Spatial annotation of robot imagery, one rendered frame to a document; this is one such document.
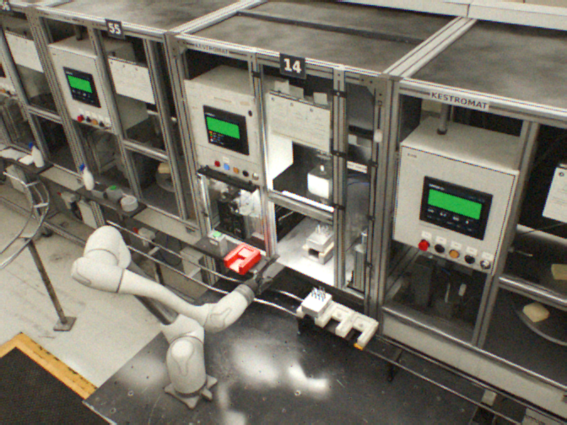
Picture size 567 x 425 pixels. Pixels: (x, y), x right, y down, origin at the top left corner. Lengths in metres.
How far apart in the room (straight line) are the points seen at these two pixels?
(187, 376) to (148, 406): 0.27
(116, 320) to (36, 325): 0.56
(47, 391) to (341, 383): 1.95
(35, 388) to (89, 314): 0.64
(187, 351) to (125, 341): 1.48
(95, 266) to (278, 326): 1.07
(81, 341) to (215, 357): 1.47
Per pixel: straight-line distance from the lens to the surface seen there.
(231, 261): 2.82
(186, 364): 2.43
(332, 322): 2.62
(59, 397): 3.72
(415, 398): 2.58
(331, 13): 2.80
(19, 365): 4.01
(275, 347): 2.73
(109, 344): 3.89
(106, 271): 2.16
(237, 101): 2.41
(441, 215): 2.08
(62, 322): 4.11
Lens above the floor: 2.78
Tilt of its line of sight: 36 degrees down
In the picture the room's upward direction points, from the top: 4 degrees counter-clockwise
